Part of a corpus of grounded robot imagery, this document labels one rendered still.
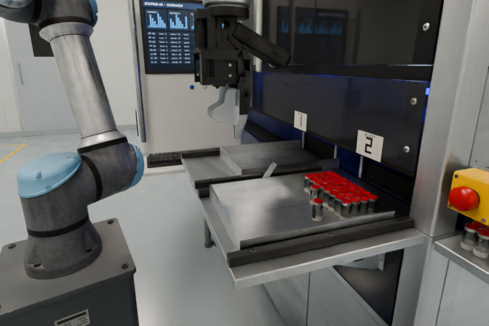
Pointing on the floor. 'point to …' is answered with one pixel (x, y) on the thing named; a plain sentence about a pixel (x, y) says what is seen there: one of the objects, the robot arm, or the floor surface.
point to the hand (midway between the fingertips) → (239, 131)
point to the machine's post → (445, 136)
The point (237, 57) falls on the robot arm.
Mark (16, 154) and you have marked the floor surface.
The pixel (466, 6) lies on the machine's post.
